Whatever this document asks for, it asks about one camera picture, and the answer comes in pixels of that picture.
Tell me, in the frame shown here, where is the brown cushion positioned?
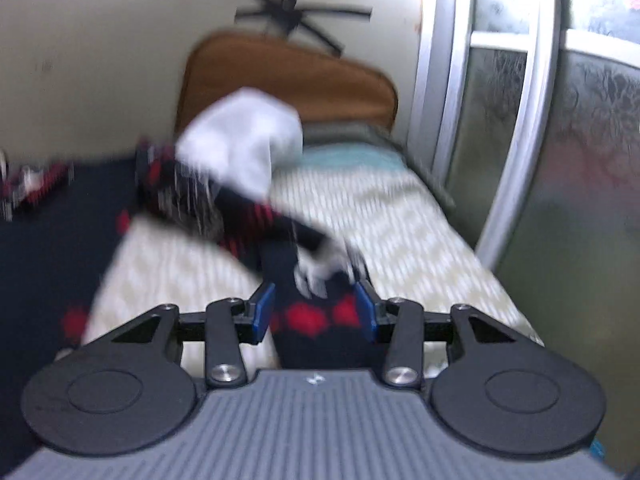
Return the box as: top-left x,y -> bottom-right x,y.
175,31 -> 399,136

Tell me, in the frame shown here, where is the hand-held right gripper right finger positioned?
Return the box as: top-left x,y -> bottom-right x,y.
354,280 -> 546,390

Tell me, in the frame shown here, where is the white cloth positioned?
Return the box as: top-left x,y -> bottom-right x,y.
175,87 -> 304,201

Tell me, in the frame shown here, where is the aluminium frosted sliding door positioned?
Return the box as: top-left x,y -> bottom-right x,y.
406,0 -> 640,466

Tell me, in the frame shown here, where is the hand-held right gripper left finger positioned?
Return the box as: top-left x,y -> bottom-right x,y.
82,282 -> 277,389

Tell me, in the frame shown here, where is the black tape cross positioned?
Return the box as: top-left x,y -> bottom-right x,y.
235,0 -> 374,58

